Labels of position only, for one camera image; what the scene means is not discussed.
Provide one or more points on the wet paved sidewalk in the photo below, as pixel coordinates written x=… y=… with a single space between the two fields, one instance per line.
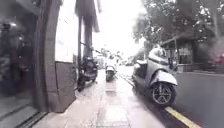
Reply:
x=106 y=110

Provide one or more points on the small white scooter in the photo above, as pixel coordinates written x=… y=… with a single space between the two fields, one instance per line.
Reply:
x=111 y=68

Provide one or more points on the silver white scooter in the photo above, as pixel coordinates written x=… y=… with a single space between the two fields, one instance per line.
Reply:
x=156 y=76

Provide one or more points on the building with dark pillar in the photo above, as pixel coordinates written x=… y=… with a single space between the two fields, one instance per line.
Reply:
x=43 y=53

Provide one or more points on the black scooter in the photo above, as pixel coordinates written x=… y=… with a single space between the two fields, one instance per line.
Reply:
x=87 y=70

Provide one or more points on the dark roadside building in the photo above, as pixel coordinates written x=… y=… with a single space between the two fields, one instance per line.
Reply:
x=186 y=53

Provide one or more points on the row of trees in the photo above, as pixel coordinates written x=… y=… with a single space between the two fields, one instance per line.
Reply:
x=180 y=20

